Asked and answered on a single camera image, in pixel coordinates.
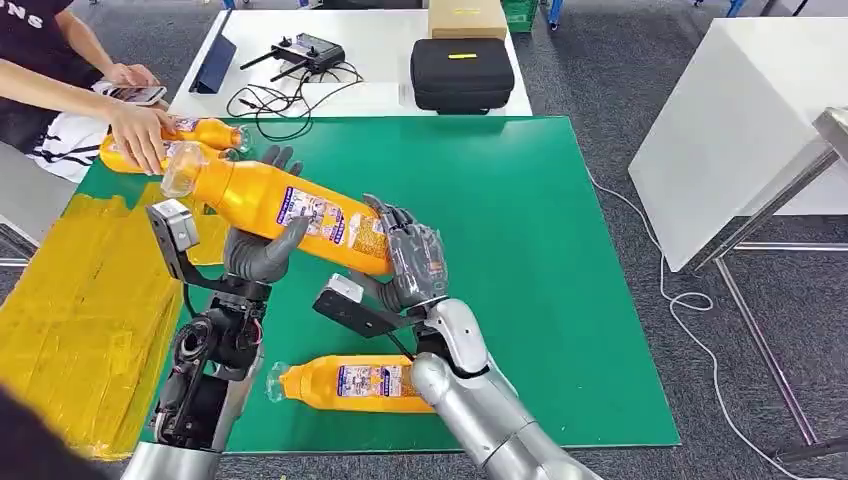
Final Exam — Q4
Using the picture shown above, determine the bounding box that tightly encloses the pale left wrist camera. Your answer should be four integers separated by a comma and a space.
145, 198, 233, 293

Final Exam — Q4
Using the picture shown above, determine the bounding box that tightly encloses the person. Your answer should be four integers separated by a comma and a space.
0, 0, 177, 183

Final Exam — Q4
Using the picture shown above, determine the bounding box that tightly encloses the black remote controller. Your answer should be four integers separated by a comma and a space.
239, 33, 346, 83

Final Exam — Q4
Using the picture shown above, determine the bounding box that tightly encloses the green table mat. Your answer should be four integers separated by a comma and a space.
76, 115, 682, 458

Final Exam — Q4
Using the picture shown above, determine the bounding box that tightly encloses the large white table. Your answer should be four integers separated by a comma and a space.
627, 16, 848, 274

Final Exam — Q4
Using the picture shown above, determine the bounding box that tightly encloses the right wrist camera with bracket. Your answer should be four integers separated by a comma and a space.
312, 273, 425, 339

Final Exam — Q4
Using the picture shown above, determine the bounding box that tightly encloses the blue metal rack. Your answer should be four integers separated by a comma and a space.
546, 0, 747, 31

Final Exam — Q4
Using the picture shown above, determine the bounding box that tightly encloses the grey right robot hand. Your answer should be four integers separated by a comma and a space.
351, 193, 450, 314

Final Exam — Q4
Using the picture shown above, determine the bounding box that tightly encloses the grey seat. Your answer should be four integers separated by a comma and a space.
0, 142, 79, 270

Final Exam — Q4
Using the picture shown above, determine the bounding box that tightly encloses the person's left hand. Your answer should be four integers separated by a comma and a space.
102, 62, 160, 89

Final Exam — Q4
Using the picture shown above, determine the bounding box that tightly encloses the black zip case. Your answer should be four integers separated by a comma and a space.
409, 37, 515, 115

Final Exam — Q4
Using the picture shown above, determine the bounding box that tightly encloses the black cable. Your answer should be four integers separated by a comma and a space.
226, 62, 364, 142

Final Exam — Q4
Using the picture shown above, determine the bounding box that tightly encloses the brown cardboard box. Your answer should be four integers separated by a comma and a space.
427, 0, 509, 41

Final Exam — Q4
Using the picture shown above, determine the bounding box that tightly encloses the white floor cable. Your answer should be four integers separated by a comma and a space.
586, 165, 843, 480

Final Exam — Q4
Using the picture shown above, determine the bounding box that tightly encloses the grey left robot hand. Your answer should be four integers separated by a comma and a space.
223, 145, 311, 286

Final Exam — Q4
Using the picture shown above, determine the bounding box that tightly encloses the steel bench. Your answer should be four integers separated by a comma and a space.
685, 105, 848, 465

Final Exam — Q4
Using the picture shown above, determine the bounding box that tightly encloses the black chair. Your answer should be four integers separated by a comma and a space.
321, 0, 425, 10

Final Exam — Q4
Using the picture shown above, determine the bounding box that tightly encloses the yellow plastic sheet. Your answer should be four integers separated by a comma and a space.
0, 182, 230, 462

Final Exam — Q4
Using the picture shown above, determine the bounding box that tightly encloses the dark blue tablet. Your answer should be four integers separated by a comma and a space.
188, 33, 238, 95

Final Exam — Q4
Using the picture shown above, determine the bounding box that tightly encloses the black robot torso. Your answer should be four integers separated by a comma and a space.
0, 384, 114, 480

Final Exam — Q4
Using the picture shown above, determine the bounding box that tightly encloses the person's right hand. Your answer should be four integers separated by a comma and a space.
109, 104, 177, 177

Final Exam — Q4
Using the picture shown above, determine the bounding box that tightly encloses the green crate stack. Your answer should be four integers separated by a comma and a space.
501, 0, 539, 34

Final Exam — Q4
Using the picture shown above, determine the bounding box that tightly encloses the smartphone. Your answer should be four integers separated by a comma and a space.
92, 79, 168, 107

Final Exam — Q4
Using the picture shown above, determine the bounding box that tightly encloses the white black-striped fabric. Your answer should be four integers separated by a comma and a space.
26, 111, 111, 185

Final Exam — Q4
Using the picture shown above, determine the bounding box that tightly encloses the orange drink bottle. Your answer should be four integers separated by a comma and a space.
99, 135, 230, 176
160, 140, 397, 277
158, 117, 252, 152
266, 355, 437, 414

